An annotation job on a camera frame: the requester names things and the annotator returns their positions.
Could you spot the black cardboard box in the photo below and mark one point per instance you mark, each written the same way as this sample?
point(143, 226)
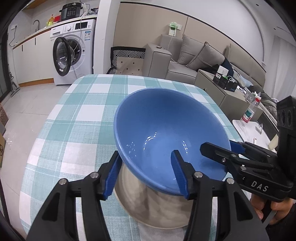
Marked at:
point(225, 82)

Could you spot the brown cardboard box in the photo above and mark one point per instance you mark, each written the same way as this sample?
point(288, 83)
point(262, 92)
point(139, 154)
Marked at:
point(2, 147)

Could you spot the white kitchen counter cabinets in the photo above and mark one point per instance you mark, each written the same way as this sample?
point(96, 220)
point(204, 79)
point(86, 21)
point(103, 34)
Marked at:
point(33, 60)

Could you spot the grey sofa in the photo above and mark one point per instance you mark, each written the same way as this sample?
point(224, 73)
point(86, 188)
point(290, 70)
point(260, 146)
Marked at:
point(161, 61)

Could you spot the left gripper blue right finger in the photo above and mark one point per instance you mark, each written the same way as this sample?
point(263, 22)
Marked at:
point(179, 168)

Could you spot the white charger box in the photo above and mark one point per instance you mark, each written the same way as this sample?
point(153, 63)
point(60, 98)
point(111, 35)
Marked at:
point(222, 70)

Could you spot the blue bowl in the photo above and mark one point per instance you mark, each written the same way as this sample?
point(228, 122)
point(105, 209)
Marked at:
point(151, 123)

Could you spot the white washing machine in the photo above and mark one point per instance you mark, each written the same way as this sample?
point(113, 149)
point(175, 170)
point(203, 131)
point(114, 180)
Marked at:
point(72, 50)

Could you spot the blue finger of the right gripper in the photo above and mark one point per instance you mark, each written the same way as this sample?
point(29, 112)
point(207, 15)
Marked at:
point(237, 147)
point(216, 153)

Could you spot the person's right hand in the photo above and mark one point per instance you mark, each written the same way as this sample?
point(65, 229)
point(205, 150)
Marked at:
point(281, 208)

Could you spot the grey side cabinet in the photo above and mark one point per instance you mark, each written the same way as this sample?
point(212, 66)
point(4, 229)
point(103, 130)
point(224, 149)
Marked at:
point(233, 104)

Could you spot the black pressure cooker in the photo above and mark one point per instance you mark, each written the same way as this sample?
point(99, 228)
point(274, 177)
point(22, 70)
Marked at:
point(70, 11)

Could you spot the black patterned chair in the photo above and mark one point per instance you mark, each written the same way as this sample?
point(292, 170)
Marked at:
point(126, 60)

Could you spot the white marble side table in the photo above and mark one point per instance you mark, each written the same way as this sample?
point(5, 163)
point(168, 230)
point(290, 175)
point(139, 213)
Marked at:
point(253, 133)

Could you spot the plastic water bottle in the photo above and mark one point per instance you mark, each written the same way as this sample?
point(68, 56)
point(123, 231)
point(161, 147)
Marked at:
point(249, 113)

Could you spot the grey cushion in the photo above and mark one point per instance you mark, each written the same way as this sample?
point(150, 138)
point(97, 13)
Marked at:
point(189, 49)
point(207, 57)

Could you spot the yellow oil bottle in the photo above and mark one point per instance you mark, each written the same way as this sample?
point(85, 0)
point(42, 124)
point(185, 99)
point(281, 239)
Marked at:
point(50, 21)

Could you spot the white power strip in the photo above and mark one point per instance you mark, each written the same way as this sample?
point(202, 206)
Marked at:
point(173, 29)

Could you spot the cream plate stack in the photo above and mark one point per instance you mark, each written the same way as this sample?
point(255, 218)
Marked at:
point(148, 206)

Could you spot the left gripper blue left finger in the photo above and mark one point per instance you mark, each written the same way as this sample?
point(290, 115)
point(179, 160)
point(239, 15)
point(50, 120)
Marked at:
point(110, 175)

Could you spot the teal checked tablecloth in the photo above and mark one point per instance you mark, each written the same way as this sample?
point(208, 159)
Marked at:
point(77, 136)

